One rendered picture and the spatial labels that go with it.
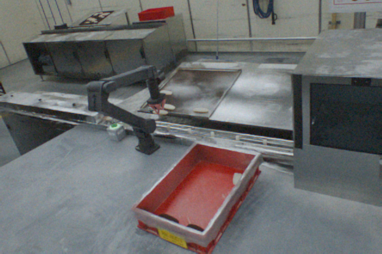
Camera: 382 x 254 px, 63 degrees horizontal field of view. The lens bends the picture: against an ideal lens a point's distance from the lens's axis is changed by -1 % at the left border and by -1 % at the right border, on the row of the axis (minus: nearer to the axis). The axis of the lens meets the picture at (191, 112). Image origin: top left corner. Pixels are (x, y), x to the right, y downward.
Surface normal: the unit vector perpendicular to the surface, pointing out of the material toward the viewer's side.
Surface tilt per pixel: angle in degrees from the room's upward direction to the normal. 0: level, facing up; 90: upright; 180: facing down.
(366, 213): 0
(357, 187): 90
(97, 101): 68
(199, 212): 0
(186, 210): 0
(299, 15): 90
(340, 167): 90
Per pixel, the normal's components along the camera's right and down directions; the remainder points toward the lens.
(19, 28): 0.84, 0.08
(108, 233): -0.17, -0.88
